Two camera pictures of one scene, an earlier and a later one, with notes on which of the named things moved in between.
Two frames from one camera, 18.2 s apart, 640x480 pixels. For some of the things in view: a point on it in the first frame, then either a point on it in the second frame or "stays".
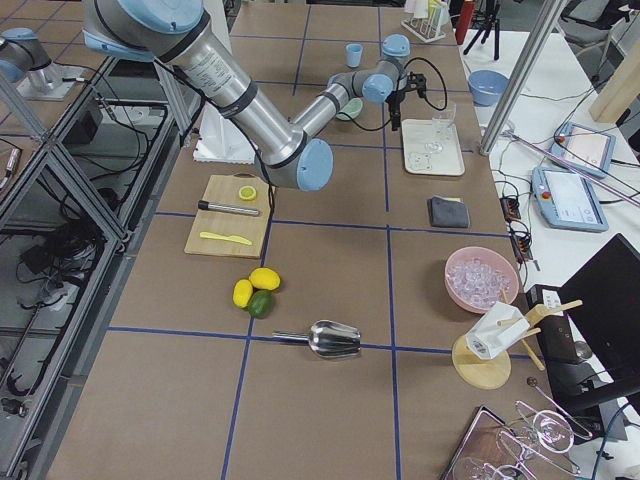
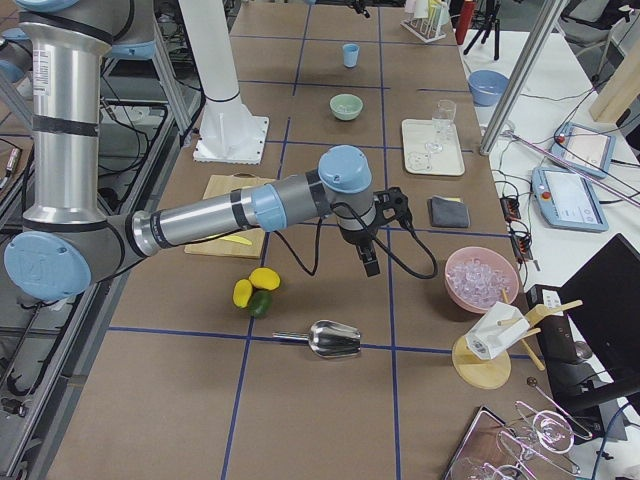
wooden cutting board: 231,216 stays
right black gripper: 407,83 -> 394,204
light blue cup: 354,52 stays
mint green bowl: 353,109 stays
